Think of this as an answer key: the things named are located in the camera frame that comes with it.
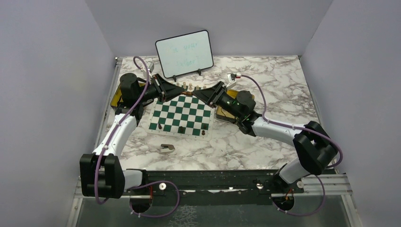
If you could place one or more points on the left gold tin box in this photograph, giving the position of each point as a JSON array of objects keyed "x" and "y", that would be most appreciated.
[{"x": 116, "y": 99}]

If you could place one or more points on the light chess pieces row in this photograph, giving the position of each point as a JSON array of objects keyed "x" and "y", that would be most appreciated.
[{"x": 189, "y": 86}]

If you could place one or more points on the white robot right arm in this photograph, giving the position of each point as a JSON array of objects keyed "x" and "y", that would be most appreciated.
[{"x": 313, "y": 148}]

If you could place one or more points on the green white chess board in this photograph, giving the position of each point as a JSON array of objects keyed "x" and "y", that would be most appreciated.
[{"x": 186, "y": 111}]

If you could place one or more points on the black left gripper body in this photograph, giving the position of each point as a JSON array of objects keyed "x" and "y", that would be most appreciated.
[{"x": 151, "y": 93}]

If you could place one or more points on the small whiteboard on stand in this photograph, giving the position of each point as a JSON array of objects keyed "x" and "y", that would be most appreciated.
[{"x": 185, "y": 53}]

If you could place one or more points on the right gold tin box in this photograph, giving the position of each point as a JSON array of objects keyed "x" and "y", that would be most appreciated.
[{"x": 224, "y": 115}]

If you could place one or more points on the gold tin box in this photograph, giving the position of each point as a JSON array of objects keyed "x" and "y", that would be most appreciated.
[
  {"x": 224, "y": 115},
  {"x": 116, "y": 99}
]

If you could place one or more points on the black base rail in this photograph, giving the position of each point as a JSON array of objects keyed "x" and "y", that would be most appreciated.
[{"x": 211, "y": 188}]

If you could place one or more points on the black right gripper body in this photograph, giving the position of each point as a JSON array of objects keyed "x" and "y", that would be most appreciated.
[{"x": 226, "y": 103}]

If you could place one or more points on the beige plastic clip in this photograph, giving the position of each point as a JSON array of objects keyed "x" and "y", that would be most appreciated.
[{"x": 166, "y": 148}]

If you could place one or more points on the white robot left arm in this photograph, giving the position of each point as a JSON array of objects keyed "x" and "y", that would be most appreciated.
[{"x": 101, "y": 173}]

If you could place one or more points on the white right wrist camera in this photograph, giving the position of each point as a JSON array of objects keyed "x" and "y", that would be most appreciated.
[{"x": 232, "y": 77}]

